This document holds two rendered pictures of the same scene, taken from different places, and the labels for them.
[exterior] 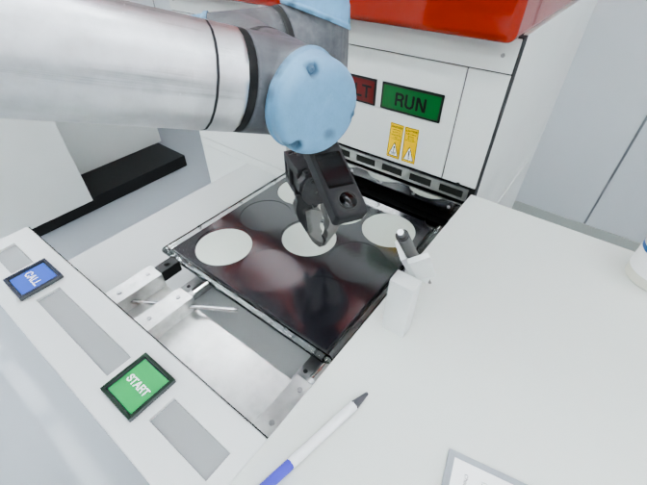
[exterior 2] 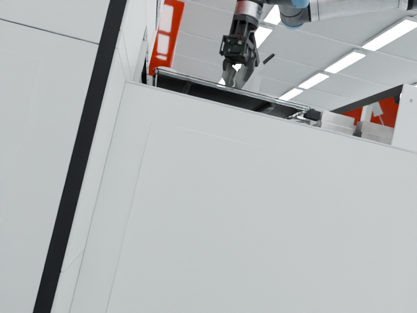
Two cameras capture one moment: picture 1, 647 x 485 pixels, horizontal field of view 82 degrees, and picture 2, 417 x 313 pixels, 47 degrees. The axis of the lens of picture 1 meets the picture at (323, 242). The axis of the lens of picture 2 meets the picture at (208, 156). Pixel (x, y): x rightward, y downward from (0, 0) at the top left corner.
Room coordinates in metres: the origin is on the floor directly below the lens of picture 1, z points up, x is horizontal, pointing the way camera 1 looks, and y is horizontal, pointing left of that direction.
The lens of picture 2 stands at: (1.39, 0.93, 0.66)
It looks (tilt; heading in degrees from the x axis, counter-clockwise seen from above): 4 degrees up; 226
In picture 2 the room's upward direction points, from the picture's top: 13 degrees clockwise
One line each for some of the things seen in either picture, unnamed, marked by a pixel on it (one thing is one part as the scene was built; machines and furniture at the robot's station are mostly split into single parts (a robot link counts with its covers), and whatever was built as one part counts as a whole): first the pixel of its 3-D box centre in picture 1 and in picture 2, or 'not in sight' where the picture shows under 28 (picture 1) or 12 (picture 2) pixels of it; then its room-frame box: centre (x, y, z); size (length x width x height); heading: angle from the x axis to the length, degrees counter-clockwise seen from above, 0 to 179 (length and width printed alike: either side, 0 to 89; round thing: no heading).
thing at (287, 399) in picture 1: (287, 411); not in sight; (0.20, 0.04, 0.89); 0.08 x 0.03 x 0.03; 143
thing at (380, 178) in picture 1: (362, 187); (141, 82); (0.70, -0.09, 0.89); 0.44 x 0.02 x 0.10; 53
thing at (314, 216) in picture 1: (308, 219); (237, 79); (0.48, 0.02, 0.98); 0.06 x 0.03 x 0.09; 23
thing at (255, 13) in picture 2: not in sight; (248, 14); (0.48, 0.01, 1.16); 0.08 x 0.08 x 0.05
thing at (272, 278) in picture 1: (308, 237); (220, 102); (0.53, 0.03, 0.90); 0.34 x 0.34 x 0.01; 53
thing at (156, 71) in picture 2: (240, 203); (233, 90); (0.63, 0.17, 0.90); 0.37 x 0.01 x 0.01; 143
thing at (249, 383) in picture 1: (203, 351); (310, 137); (0.31, 0.18, 0.87); 0.36 x 0.08 x 0.03; 53
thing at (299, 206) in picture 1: (309, 205); (245, 66); (0.46, 0.02, 1.02); 0.05 x 0.02 x 0.09; 113
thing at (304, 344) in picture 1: (235, 297); (285, 118); (0.38, 0.14, 0.90); 0.38 x 0.01 x 0.01; 53
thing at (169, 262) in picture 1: (168, 268); (311, 113); (0.45, 0.26, 0.90); 0.04 x 0.02 x 0.03; 143
